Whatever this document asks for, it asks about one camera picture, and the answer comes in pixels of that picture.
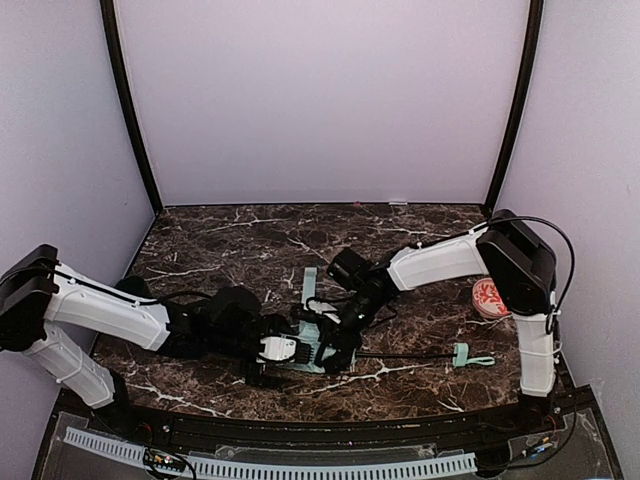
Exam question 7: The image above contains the small green circuit board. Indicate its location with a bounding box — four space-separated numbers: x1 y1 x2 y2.
142 449 187 475

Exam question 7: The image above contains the white slotted cable duct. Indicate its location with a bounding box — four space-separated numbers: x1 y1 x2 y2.
63 427 478 479

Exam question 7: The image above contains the mint and black folding umbrella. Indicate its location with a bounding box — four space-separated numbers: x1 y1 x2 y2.
283 267 495 375

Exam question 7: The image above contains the right black frame post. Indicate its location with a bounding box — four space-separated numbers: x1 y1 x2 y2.
482 0 544 217

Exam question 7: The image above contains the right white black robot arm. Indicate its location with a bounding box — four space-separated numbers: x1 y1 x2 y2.
316 209 576 398

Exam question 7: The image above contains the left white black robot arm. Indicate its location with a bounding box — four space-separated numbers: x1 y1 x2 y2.
1 244 296 410

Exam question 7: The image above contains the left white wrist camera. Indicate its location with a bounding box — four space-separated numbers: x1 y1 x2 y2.
257 335 313 365

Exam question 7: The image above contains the left black frame post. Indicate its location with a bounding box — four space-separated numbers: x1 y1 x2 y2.
99 0 164 215

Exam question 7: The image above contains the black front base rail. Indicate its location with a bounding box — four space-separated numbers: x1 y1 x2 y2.
90 398 570 452

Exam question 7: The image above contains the black frame post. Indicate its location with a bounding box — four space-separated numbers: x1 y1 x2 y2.
482 0 544 217
99 0 164 215

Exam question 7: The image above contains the red white patterned bowl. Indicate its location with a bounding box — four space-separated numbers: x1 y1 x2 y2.
471 278 511 320

